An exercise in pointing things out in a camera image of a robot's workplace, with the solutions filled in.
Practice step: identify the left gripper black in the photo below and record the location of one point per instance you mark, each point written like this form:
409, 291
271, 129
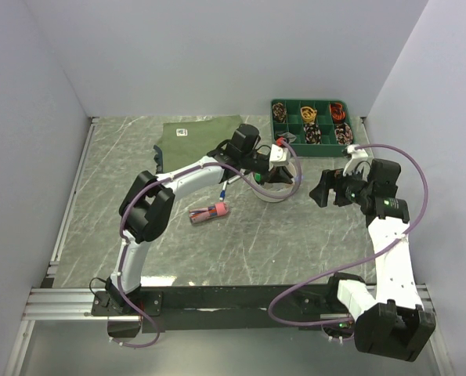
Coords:
277, 174

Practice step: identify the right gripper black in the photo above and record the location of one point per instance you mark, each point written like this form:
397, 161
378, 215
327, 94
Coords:
330, 179

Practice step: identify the white round pen holder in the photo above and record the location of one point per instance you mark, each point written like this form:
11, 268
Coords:
275, 192

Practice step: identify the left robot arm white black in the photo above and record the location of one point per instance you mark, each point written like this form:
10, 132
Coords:
147, 207

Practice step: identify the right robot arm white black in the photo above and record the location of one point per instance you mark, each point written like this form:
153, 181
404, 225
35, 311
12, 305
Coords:
391, 322

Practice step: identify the white marker black cap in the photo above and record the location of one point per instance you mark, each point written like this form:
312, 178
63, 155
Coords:
234, 179

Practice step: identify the white marker dark blue cap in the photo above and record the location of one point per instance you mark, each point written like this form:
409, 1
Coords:
222, 195

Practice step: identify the folded green t-shirt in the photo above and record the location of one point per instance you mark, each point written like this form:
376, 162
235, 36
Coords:
185, 142

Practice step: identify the green compartment tray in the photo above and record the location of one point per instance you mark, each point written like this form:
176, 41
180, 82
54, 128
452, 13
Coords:
313, 127

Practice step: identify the pink pencil case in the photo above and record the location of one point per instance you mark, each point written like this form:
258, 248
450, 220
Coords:
211, 212

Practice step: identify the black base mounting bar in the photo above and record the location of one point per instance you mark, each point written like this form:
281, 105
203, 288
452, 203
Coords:
223, 307

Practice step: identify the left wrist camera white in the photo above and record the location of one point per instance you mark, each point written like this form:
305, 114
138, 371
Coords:
279, 156

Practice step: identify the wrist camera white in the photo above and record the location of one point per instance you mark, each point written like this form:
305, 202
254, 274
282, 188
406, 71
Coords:
279, 156
356, 157

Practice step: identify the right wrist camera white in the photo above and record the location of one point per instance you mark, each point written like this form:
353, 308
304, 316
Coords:
356, 157

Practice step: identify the aluminium rail frame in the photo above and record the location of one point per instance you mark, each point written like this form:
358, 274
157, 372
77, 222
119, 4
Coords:
49, 304

